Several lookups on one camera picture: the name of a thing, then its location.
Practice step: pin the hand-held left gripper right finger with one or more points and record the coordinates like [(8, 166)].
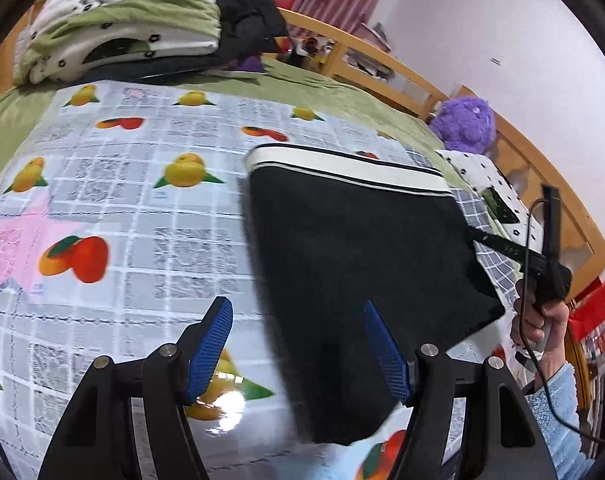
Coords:
[(387, 355)]

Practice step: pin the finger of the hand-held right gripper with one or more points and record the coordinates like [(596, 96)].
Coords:
[(499, 246)]

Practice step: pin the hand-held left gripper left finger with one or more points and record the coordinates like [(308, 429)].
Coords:
[(210, 350)]

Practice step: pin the black pants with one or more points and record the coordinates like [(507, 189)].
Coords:
[(342, 240)]

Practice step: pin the person's right forearm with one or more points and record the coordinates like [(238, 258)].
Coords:
[(557, 420)]

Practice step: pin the person's right hand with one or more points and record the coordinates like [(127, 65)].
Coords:
[(534, 322)]

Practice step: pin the grey checked cloth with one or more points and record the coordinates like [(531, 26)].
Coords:
[(497, 272)]

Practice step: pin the red bag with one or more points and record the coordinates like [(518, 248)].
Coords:
[(594, 310)]

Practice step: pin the white flowered pillow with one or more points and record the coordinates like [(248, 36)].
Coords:
[(482, 172)]

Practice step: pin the purple plush toy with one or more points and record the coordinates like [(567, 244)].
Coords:
[(465, 120)]

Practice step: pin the fruit printed plastic tablecloth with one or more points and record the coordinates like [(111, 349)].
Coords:
[(132, 210)]

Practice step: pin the green bed sheet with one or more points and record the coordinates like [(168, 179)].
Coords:
[(322, 85)]

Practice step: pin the dark grey folded garment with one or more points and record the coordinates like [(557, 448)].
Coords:
[(172, 66)]

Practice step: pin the purple cloth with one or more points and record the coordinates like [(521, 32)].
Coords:
[(247, 63)]

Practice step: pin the black clothes pile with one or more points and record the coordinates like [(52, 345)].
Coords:
[(252, 15)]

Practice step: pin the folded white flowered quilt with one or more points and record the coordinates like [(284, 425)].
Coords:
[(132, 15)]

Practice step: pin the wooden bed frame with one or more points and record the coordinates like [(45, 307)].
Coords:
[(412, 85)]

